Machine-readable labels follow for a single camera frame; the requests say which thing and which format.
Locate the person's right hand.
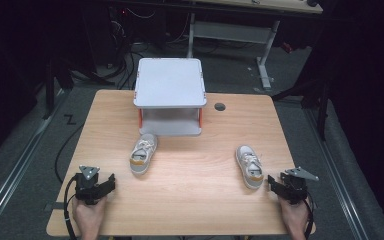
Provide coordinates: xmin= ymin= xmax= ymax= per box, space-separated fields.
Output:
xmin=279 ymin=197 xmax=311 ymax=240

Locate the white-framed background desk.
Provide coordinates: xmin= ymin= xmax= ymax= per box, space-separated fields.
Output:
xmin=185 ymin=0 xmax=324 ymax=92

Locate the white two-tier shoe rack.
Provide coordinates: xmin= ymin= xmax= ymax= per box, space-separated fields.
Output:
xmin=133 ymin=57 xmax=208 ymax=137

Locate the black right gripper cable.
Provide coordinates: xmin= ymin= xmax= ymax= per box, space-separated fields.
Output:
xmin=302 ymin=191 xmax=316 ymax=240

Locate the grey tape strip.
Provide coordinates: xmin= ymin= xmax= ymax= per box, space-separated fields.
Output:
xmin=43 ymin=201 xmax=66 ymax=212

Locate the tangle of black cables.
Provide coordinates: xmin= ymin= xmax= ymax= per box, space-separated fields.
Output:
xmin=108 ymin=6 xmax=158 ymax=91

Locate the white sneaker with tan heel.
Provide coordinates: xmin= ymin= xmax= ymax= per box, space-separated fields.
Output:
xmin=235 ymin=144 xmax=265 ymax=191
xmin=129 ymin=133 xmax=159 ymax=176

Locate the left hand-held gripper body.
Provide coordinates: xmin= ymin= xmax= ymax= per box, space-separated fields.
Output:
xmin=74 ymin=164 xmax=105 ymax=206

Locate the black metal stand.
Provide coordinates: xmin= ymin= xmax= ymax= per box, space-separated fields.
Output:
xmin=41 ymin=54 xmax=75 ymax=120
xmin=271 ymin=74 xmax=332 ymax=141

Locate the thin black floor cable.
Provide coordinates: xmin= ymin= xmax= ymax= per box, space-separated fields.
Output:
xmin=53 ymin=122 xmax=85 ymax=184

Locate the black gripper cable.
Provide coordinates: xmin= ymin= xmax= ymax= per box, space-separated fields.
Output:
xmin=62 ymin=175 xmax=81 ymax=240
xmin=302 ymin=191 xmax=316 ymax=240

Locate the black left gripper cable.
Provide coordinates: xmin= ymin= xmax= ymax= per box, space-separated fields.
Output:
xmin=62 ymin=175 xmax=81 ymax=240

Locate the metal floor rail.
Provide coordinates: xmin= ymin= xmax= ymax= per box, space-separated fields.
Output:
xmin=303 ymin=107 xmax=370 ymax=240
xmin=0 ymin=89 xmax=72 ymax=234

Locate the person's left hand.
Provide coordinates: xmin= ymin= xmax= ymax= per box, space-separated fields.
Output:
xmin=72 ymin=195 xmax=108 ymax=240

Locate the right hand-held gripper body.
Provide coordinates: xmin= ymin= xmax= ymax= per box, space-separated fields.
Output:
xmin=277 ymin=166 xmax=320 ymax=206

